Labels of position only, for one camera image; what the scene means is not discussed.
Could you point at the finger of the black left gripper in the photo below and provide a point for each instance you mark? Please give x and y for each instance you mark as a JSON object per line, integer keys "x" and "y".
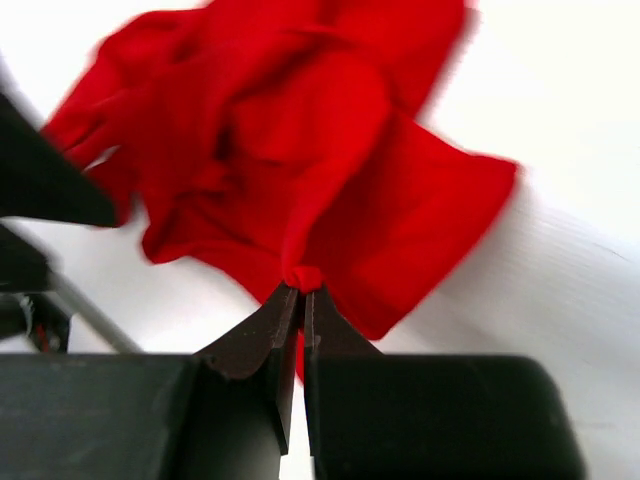
{"x": 38, "y": 182}

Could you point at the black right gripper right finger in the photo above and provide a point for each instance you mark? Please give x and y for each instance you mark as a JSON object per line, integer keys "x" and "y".
{"x": 373, "y": 415}

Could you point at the red t-shirt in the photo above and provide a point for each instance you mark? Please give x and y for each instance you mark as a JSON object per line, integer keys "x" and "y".
{"x": 277, "y": 141}

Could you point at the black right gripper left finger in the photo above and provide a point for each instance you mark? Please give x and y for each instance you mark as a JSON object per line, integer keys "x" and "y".
{"x": 221, "y": 413}

